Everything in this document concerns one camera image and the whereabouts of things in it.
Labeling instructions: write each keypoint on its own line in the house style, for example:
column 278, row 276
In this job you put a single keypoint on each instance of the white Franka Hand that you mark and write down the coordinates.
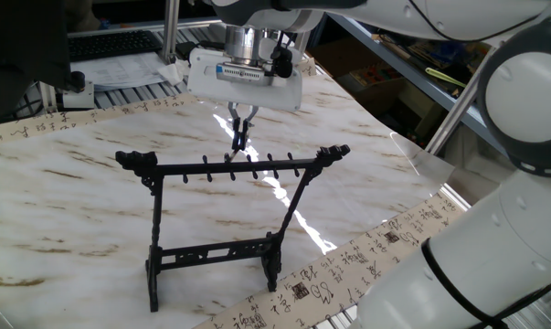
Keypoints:
column 202, row 87

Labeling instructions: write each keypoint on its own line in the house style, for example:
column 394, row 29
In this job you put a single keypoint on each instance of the white Franka Panda arm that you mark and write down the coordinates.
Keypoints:
column 508, row 247

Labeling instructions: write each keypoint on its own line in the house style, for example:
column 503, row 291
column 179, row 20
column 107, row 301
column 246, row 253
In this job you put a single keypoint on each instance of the black wooden pen rack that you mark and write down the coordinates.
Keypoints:
column 188, row 169

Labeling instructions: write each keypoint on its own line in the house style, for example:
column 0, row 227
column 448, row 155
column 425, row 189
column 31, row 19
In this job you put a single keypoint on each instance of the white tissue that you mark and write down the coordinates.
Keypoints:
column 172, row 73

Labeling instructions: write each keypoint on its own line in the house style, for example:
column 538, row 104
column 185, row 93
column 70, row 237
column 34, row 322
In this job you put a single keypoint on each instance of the brown cardboard box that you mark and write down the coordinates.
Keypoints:
column 343, row 59

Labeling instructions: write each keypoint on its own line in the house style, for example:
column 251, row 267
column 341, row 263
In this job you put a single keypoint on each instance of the printed paper stack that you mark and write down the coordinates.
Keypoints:
column 119, row 71

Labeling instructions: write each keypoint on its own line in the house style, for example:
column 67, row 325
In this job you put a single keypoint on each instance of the colourful printed box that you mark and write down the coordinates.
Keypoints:
column 375, row 77

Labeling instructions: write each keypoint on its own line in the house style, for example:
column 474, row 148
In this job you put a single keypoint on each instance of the black computer keyboard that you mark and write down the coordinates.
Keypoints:
column 113, row 45

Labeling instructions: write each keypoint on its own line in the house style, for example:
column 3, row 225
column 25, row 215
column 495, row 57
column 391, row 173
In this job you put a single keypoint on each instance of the beige calligraphy paper scroll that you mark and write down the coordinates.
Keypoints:
column 302, row 292

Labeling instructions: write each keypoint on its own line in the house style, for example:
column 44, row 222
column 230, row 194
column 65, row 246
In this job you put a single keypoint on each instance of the grey blue shelf beam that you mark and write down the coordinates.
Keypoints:
column 407, row 73

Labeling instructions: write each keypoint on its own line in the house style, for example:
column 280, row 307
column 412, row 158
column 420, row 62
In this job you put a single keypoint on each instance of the glossy marble pattern sheet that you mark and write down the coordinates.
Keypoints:
column 74, row 205

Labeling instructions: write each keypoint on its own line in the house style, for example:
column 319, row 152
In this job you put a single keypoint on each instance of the yellow green tool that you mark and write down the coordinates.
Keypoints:
column 444, row 77

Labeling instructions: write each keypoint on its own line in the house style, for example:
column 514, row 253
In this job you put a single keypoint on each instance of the black computer monitor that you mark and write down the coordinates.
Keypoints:
column 19, row 45

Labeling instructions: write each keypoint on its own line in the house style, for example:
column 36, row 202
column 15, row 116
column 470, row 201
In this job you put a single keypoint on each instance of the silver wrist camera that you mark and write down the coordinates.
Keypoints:
column 240, row 73

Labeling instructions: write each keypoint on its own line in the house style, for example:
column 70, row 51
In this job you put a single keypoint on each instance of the aluminium frame post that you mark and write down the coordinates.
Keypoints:
column 302, row 41
column 171, row 27

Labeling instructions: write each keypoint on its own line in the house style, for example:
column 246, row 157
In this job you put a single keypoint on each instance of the white bracket black knob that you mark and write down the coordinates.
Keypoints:
column 78, row 98

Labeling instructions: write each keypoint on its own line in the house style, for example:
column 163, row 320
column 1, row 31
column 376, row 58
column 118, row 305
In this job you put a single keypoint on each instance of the white slanted post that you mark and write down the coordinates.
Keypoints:
column 458, row 105

